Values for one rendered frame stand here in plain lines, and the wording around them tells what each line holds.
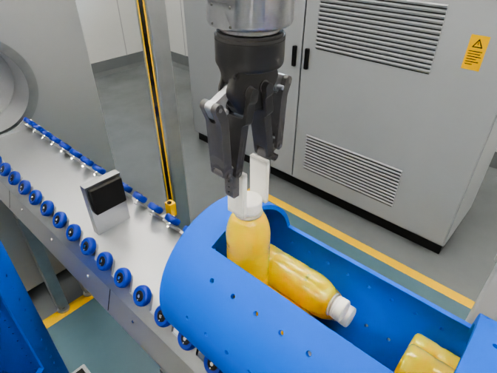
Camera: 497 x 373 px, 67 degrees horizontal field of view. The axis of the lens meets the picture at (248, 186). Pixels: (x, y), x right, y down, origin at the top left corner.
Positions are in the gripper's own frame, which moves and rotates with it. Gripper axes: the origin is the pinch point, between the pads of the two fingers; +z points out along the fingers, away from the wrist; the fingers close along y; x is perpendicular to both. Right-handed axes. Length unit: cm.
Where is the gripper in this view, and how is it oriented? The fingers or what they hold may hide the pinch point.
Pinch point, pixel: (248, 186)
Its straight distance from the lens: 51.1
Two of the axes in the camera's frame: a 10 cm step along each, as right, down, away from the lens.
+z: -0.1, 8.2, 5.8
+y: -6.7, 4.3, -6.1
